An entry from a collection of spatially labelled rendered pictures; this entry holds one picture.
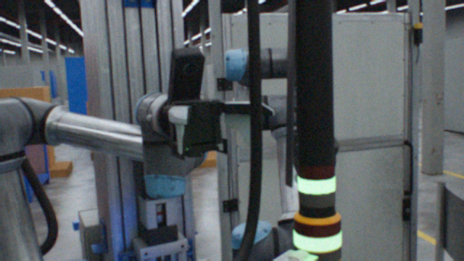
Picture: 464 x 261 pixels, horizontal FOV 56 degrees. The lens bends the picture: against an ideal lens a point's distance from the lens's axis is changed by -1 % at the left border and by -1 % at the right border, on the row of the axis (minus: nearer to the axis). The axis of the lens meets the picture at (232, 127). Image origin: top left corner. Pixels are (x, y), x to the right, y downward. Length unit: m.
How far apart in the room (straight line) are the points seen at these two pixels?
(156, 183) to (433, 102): 6.62
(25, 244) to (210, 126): 0.53
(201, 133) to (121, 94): 0.64
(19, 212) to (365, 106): 1.97
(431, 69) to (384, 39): 4.62
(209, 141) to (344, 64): 1.88
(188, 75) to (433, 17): 6.71
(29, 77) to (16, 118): 9.92
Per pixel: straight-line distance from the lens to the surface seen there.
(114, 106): 1.27
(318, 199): 0.40
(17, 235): 1.02
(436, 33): 7.26
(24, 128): 1.03
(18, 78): 10.98
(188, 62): 0.64
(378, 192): 2.70
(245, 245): 0.33
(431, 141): 7.32
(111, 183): 1.28
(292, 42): 0.39
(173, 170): 0.81
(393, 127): 2.68
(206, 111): 0.63
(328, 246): 0.41
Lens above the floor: 1.71
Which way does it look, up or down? 7 degrees down
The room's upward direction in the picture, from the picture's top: 3 degrees counter-clockwise
